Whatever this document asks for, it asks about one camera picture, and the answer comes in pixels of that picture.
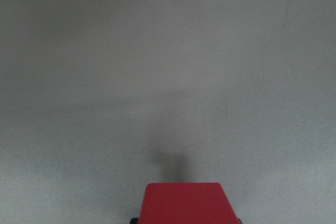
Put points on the red cube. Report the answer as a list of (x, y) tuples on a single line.
[(199, 203)]

